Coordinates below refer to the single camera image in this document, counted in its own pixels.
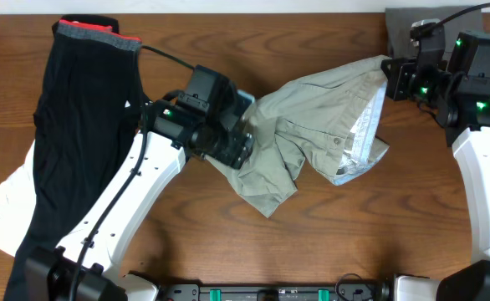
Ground khaki green shorts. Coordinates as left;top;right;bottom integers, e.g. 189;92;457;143
207;55;389;217

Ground black pants red waistband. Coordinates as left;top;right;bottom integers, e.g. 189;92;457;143
4;14;142;300

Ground white cloth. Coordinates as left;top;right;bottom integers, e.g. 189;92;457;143
0;142;36;257

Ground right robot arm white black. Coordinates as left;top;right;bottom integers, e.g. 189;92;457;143
381;59;490;300

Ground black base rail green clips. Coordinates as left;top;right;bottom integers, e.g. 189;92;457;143
156;273;394;301

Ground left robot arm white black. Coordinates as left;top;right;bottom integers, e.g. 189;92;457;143
25;89;255;300

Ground folded grey shorts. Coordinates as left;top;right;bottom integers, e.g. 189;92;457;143
385;6;483;60

